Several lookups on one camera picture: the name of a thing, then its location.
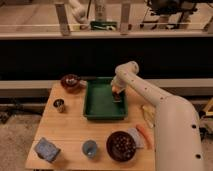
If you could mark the orange apple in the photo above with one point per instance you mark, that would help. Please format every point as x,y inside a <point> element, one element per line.
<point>115,89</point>

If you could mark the dark brown bowl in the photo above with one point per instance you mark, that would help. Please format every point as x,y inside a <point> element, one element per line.
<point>121,146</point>

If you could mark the red-brown pan with handle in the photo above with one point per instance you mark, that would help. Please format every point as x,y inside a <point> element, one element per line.
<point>72,83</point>

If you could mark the orange carrot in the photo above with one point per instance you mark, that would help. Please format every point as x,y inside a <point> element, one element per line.
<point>146,136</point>

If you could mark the small metal can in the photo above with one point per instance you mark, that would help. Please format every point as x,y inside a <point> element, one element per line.
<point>59,105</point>

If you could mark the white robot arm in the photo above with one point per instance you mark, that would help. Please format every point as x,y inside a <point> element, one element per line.
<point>177,138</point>

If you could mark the blue sponge block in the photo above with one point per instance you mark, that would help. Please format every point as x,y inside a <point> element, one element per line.
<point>46,150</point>

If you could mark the blue plastic cup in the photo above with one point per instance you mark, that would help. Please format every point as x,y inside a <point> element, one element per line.
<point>89,148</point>

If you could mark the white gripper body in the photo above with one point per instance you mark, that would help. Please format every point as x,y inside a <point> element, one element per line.
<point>118,83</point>

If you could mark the grey cloth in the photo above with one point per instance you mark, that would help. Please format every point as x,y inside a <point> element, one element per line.
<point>135,135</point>

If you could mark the black background stand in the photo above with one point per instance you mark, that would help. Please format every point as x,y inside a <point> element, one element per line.
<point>165,8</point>

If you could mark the green background bin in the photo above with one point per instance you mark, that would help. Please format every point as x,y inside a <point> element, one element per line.
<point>103,25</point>

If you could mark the green plastic tray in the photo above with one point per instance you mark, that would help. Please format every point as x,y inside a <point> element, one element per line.
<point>99,103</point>

